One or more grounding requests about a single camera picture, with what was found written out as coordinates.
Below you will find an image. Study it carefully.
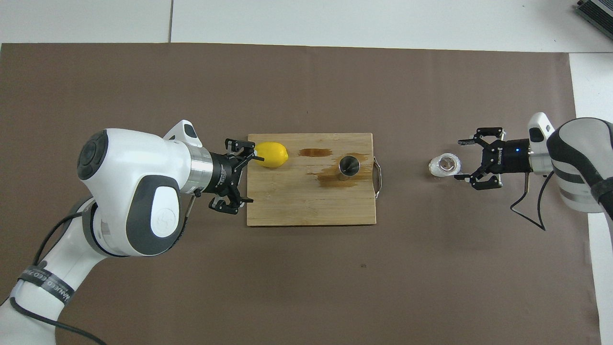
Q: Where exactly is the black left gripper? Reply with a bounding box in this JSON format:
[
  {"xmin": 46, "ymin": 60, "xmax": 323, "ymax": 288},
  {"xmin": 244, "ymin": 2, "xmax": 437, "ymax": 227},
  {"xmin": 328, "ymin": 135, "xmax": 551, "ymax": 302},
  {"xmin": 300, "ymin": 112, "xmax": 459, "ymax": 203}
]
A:
[{"xmin": 208, "ymin": 138, "xmax": 265, "ymax": 215}]

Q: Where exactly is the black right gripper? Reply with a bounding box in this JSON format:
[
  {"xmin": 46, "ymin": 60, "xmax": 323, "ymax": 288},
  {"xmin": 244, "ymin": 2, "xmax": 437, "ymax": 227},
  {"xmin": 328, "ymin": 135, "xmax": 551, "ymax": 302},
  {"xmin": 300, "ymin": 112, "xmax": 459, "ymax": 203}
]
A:
[{"xmin": 454, "ymin": 127, "xmax": 532, "ymax": 191}]

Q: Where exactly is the steel jigger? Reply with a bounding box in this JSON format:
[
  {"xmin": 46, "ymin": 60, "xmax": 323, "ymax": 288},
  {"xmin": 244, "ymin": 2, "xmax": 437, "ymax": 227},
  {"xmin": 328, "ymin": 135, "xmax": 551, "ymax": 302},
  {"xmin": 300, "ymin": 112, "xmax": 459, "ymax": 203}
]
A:
[{"xmin": 338, "ymin": 155, "xmax": 361, "ymax": 182}]

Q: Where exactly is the yellow lemon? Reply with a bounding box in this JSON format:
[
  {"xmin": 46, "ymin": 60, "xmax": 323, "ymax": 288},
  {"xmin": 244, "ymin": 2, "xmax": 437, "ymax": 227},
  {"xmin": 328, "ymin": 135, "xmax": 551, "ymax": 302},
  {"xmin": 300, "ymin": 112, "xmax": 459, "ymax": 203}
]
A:
[{"xmin": 252, "ymin": 141, "xmax": 289, "ymax": 168}]

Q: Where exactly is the wooden cutting board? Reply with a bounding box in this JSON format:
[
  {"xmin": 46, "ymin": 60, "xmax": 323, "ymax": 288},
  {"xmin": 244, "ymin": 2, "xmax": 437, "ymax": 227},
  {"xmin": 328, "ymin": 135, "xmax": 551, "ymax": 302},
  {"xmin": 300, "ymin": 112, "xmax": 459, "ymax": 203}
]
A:
[{"xmin": 247, "ymin": 133, "xmax": 382, "ymax": 227}]

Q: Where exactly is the brown paper table mat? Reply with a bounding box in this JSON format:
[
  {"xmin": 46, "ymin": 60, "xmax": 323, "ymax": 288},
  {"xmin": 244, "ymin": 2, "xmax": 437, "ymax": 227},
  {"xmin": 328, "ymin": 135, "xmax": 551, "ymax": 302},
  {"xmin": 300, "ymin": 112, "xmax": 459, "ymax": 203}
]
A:
[{"xmin": 0, "ymin": 42, "xmax": 602, "ymax": 345}]

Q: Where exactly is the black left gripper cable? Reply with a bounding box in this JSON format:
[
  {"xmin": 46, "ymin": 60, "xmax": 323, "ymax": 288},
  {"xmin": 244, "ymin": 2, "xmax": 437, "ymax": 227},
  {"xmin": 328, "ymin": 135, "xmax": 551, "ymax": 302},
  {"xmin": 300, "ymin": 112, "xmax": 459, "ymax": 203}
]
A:
[{"xmin": 10, "ymin": 196, "xmax": 197, "ymax": 345}]

